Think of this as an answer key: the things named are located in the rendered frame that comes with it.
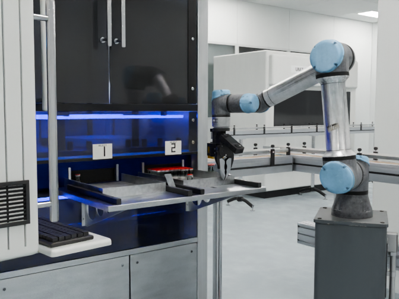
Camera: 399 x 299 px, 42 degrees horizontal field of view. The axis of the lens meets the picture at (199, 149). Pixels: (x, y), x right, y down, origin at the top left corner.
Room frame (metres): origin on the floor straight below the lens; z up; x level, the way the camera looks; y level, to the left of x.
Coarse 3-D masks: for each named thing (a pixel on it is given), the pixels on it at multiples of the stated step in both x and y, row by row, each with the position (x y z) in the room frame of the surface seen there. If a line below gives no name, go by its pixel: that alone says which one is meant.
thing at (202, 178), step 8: (144, 176) 2.21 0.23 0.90; (152, 176) 2.16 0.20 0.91; (160, 176) 2.11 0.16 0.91; (200, 176) 2.31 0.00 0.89; (208, 176) 2.27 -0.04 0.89; (216, 176) 2.22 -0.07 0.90; (232, 176) 2.13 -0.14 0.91; (184, 184) 1.98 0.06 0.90; (192, 184) 2.01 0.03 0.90; (200, 184) 2.03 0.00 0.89; (208, 184) 2.05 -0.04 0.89; (216, 184) 2.08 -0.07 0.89; (224, 184) 2.11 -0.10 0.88
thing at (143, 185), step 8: (128, 176) 2.15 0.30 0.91; (136, 176) 2.10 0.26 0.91; (64, 184) 2.04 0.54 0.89; (72, 184) 1.98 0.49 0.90; (80, 184) 1.92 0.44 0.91; (88, 184) 2.10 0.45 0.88; (96, 184) 2.10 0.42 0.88; (104, 184) 2.10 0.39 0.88; (112, 184) 2.11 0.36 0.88; (120, 184) 2.11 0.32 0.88; (128, 184) 2.11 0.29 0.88; (136, 184) 2.10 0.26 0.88; (144, 184) 2.05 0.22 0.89; (152, 184) 1.90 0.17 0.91; (160, 184) 1.92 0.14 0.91; (104, 192) 1.78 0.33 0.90; (112, 192) 1.80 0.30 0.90; (120, 192) 1.82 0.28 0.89; (128, 192) 1.84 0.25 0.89; (136, 192) 1.86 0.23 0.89; (144, 192) 1.88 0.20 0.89; (152, 192) 1.90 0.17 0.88
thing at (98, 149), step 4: (96, 144) 2.05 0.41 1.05; (100, 144) 2.06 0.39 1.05; (104, 144) 2.07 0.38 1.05; (108, 144) 2.08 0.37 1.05; (96, 148) 2.04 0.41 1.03; (100, 148) 2.06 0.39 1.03; (108, 148) 2.08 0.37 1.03; (96, 152) 2.04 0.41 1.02; (100, 152) 2.06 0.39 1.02; (108, 152) 2.08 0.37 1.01; (96, 156) 2.04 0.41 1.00; (100, 156) 2.06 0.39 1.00; (108, 156) 2.08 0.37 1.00
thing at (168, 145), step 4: (168, 144) 2.25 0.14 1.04; (176, 144) 2.28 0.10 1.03; (180, 144) 2.29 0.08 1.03; (168, 148) 2.25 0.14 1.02; (172, 148) 2.26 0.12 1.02; (176, 148) 2.28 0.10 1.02; (180, 148) 2.29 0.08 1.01; (168, 152) 2.25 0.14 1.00; (172, 152) 2.26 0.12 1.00; (176, 152) 2.28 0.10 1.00; (180, 152) 2.29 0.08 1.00
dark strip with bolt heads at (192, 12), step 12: (192, 0) 2.34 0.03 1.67; (192, 12) 2.34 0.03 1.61; (192, 24) 2.34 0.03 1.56; (192, 36) 2.34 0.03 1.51; (192, 48) 2.34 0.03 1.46; (192, 60) 2.34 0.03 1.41; (192, 72) 2.34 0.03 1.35; (192, 84) 2.34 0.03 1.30; (192, 96) 2.34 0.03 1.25; (192, 120) 2.33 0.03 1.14
